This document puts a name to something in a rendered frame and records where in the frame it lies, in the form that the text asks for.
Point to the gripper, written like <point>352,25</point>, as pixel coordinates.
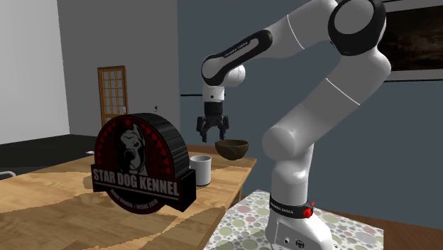
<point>213,115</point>

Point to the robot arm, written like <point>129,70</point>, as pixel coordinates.
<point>311,114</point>

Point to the dark brown bowl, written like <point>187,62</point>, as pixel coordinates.
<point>232,149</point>

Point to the white cup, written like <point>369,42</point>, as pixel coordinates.
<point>201,169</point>

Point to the round black dog emblem sign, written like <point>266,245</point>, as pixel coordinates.
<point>142,162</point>

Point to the robot stand with dotted pattern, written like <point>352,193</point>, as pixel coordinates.
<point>242,225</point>

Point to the wooden door with glass panes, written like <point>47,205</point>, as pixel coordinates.
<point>112,93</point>

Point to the wooden table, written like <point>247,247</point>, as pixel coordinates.
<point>62,207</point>

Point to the dark framed wall picture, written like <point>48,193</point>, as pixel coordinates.
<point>415,38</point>

